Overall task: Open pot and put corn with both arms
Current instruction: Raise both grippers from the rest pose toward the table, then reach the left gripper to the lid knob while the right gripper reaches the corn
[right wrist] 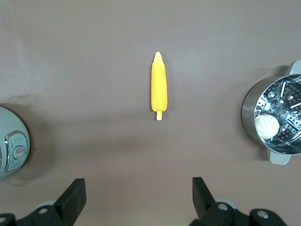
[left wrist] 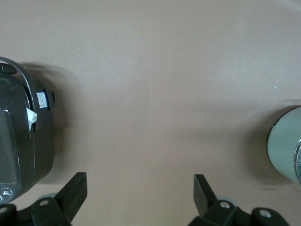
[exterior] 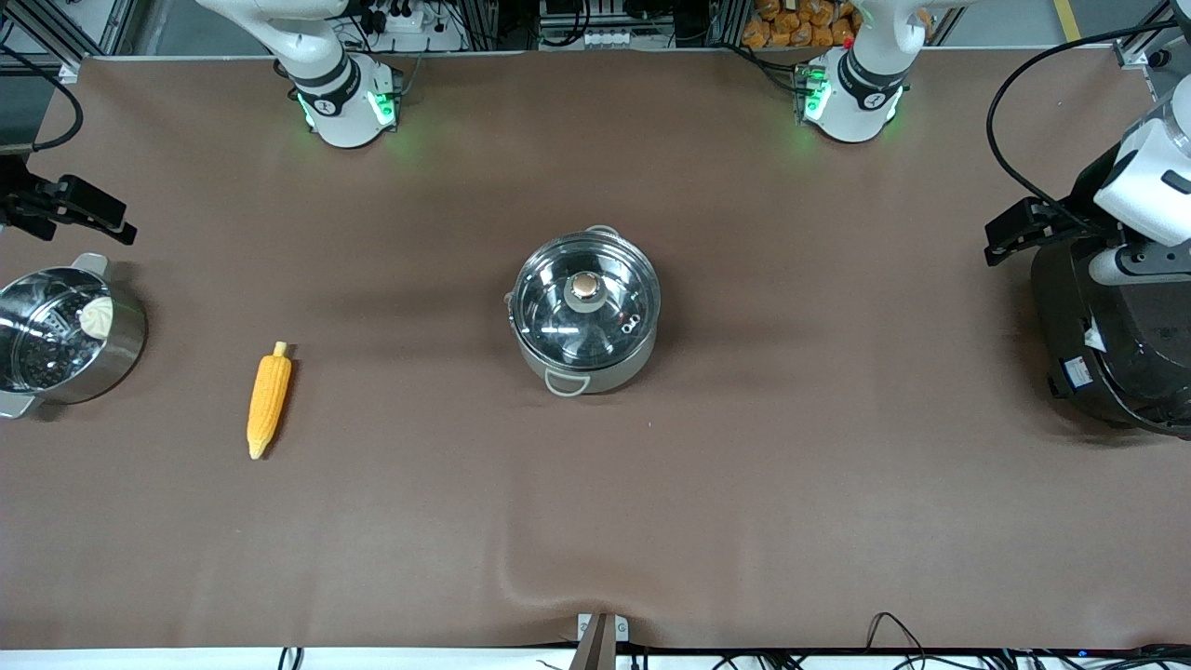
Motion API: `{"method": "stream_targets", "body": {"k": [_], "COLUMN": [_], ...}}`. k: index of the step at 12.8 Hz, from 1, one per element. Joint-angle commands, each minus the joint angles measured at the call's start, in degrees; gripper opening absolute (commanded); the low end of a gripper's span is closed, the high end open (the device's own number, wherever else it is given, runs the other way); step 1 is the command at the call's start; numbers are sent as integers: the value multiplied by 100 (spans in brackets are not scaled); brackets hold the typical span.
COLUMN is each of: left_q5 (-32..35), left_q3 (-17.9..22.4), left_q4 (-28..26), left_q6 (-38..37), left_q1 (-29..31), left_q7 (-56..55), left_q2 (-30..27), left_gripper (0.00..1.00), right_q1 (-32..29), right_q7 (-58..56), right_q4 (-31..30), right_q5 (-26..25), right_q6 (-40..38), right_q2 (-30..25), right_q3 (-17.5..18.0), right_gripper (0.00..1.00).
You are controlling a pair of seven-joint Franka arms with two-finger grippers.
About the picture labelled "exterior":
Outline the yellow corn cob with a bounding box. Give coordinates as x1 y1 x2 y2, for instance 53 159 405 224
247 342 293 461

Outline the glass pot lid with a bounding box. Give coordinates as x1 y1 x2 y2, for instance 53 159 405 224
515 233 661 366

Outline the steel steamer pot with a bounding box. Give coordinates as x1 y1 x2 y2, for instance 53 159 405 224
0 253 148 420

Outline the stainless steel cooking pot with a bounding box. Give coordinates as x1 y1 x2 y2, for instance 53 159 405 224
507 225 662 396

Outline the black rice cooker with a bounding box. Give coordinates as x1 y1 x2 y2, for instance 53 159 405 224
1030 223 1191 438

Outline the orange snack packets bag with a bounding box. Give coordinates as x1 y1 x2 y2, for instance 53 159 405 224
742 0 862 49

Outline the brown table mat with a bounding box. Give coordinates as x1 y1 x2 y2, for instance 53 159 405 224
0 51 1191 650

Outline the metal table clamp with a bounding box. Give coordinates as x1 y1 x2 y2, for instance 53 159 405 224
569 612 630 670

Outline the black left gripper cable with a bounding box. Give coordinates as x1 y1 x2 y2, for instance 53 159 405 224
985 23 1191 224

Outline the aluminium frame rail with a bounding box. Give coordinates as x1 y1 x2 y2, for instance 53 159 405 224
0 0 136 75
1115 0 1191 103

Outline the black cable loop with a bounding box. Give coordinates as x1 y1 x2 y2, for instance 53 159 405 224
865 611 930 652

